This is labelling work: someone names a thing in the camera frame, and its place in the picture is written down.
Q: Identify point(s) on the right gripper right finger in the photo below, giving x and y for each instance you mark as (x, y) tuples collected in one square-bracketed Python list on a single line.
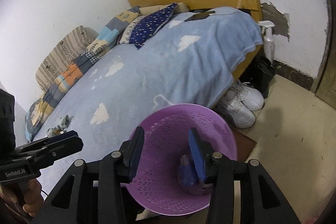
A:
[(241, 191)]

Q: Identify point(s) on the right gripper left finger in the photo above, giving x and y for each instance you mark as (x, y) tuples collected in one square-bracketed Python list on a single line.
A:
[(91, 192)]

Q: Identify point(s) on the light blue face mask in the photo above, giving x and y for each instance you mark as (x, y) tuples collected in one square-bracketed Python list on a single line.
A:
[(60, 128)]

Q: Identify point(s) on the blue tissue pack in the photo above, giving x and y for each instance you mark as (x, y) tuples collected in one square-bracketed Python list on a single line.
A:
[(188, 179)]

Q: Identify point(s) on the purple perforated trash basket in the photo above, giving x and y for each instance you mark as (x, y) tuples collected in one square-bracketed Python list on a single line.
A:
[(155, 186)]

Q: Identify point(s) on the person left hand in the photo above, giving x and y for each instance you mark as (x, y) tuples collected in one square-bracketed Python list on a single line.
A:
[(33, 198)]

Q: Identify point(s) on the white sneaker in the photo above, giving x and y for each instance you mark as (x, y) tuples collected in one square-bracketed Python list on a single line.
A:
[(240, 94), (235, 112)]

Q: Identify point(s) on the striped beige pillow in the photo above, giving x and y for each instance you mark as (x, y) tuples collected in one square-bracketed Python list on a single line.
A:
[(65, 51)]

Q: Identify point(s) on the patchwork folded quilt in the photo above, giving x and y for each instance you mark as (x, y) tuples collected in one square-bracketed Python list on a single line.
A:
[(106, 40)]

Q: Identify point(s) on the white spray bottle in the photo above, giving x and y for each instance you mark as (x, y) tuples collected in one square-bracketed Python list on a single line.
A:
[(267, 32)]

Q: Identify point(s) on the cream patterned pillow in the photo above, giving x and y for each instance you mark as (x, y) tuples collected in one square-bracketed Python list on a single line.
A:
[(125, 36)]

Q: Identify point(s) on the blue cloud-print bed blanket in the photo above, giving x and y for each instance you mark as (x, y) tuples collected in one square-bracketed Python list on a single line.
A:
[(185, 62)]

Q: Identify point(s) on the navy dotted pillow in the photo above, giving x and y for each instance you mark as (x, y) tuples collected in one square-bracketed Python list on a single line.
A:
[(147, 27)]

